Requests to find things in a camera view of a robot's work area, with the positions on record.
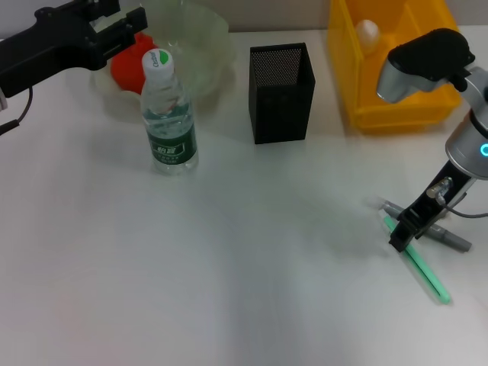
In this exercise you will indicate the orange fruit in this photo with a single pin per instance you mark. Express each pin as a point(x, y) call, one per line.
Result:
point(127, 72)

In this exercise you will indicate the grey marker pen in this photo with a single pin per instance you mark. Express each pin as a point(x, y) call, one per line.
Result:
point(453, 240)

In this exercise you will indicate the mint green pen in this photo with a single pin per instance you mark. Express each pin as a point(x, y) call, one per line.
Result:
point(431, 278)

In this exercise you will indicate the black mesh pen holder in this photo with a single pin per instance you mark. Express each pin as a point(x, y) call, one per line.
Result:
point(282, 114)

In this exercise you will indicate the white paper ball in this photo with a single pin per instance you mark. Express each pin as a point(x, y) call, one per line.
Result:
point(368, 34)

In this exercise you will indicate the pale green glass fruit plate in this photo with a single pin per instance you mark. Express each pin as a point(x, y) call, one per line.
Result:
point(202, 53)

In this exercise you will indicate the yellow plastic bin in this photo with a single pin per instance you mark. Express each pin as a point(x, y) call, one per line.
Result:
point(362, 95)

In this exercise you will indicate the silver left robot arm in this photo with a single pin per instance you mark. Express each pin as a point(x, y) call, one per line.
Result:
point(2, 101)

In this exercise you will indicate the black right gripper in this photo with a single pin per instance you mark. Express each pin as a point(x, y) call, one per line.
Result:
point(431, 207)

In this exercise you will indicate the clear green-label water bottle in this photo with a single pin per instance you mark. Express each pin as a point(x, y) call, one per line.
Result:
point(169, 133)

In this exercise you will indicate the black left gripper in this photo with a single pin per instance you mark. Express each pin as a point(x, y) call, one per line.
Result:
point(49, 49)

